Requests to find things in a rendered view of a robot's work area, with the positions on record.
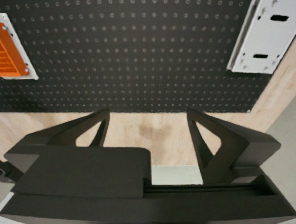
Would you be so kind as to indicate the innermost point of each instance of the orange tube rack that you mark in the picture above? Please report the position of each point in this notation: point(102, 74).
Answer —
point(11, 63)

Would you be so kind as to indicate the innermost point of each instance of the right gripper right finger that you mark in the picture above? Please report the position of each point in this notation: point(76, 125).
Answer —
point(240, 146)

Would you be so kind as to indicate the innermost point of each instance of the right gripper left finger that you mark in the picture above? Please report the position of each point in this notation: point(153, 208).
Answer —
point(67, 133)

